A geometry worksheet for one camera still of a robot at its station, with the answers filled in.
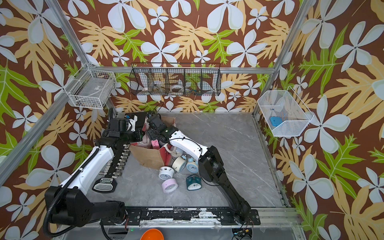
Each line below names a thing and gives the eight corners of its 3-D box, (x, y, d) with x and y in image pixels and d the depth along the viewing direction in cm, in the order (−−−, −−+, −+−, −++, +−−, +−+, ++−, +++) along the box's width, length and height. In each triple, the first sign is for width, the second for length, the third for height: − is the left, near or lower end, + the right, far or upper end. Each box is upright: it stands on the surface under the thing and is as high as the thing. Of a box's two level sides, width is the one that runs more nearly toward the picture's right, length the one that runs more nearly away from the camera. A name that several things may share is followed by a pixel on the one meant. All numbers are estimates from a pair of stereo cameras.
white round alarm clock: (160, 180, 88) (158, 175, 81) (161, 171, 91) (159, 166, 85) (173, 180, 88) (172, 175, 82) (174, 171, 91) (173, 166, 85)
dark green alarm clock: (186, 190, 84) (186, 185, 77) (186, 180, 88) (186, 174, 81) (200, 190, 84) (201, 185, 77) (200, 180, 88) (201, 174, 81)
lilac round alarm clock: (165, 194, 83) (163, 190, 77) (162, 185, 86) (160, 181, 80) (178, 189, 84) (177, 185, 79) (176, 180, 87) (175, 176, 82)
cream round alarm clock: (171, 168, 92) (170, 163, 87) (179, 159, 96) (178, 154, 90) (179, 174, 89) (179, 170, 84) (187, 165, 93) (187, 160, 88)
